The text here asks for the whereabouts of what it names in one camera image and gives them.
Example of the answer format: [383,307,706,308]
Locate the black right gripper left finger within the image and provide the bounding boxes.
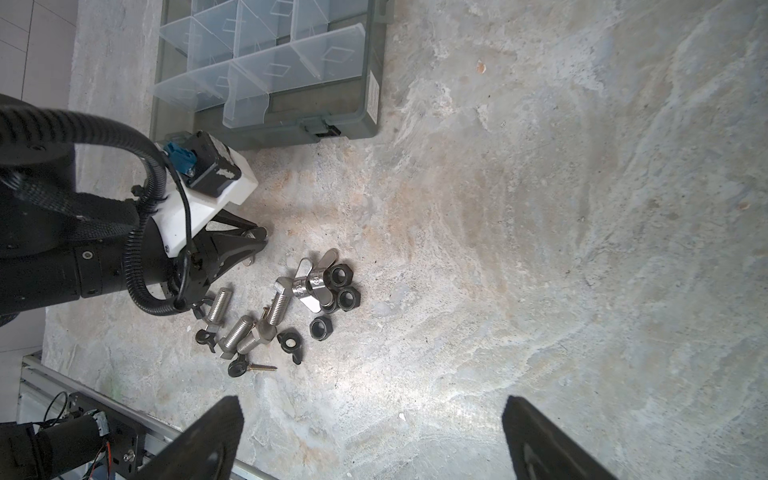
[127,395,244,479]

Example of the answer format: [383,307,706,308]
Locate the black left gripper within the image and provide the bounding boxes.
[173,209,268,309]

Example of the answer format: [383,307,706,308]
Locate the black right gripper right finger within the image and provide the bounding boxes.
[502,396,616,480]

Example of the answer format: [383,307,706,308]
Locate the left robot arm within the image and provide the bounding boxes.
[1,96,267,323]

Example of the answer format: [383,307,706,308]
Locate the black wing nut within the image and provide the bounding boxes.
[191,294,215,321]
[277,328,303,365]
[195,329,218,354]
[227,354,250,378]

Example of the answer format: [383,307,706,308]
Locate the small brass screw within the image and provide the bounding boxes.
[247,364,277,372]

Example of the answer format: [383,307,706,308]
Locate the green plastic organizer box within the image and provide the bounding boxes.
[151,0,395,151]

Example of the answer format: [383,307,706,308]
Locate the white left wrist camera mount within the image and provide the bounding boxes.
[153,131,258,258]

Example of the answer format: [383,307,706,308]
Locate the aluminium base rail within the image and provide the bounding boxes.
[1,354,268,479]

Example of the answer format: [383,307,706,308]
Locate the black corrugated cable left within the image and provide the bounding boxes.
[0,104,193,317]

